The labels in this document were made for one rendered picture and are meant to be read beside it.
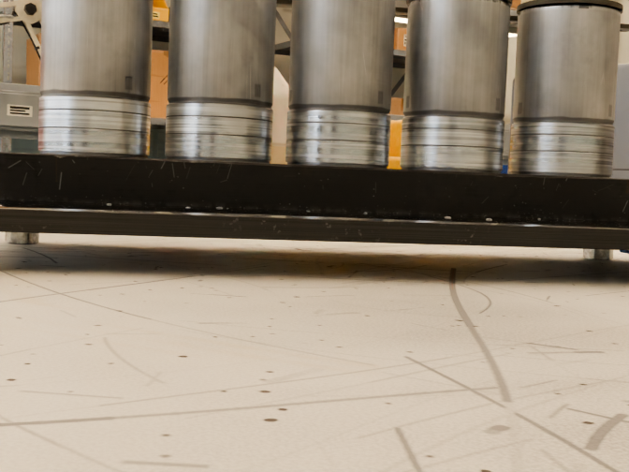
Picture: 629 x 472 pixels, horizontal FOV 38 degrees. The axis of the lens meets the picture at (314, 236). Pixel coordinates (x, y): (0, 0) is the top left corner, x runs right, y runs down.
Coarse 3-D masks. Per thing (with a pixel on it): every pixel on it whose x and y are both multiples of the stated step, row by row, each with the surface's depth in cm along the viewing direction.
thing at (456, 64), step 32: (416, 0) 21; (448, 0) 21; (480, 0) 21; (416, 32) 21; (448, 32) 21; (480, 32) 21; (416, 64) 21; (448, 64) 21; (480, 64) 21; (416, 96) 21; (448, 96) 21; (480, 96) 21; (416, 128) 21; (448, 128) 21; (480, 128) 21; (416, 160) 21; (448, 160) 21; (480, 160) 21
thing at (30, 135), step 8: (0, 88) 233; (8, 88) 234; (16, 88) 235; (24, 88) 236; (32, 88) 237; (0, 136) 234; (8, 136) 235; (16, 136) 236; (24, 136) 237; (32, 136) 238
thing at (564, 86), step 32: (544, 32) 21; (576, 32) 21; (608, 32) 21; (544, 64) 21; (576, 64) 21; (608, 64) 21; (544, 96) 21; (576, 96) 21; (608, 96) 22; (512, 128) 22; (544, 128) 21; (576, 128) 21; (608, 128) 22; (512, 160) 22; (544, 160) 21; (576, 160) 21; (608, 160) 22
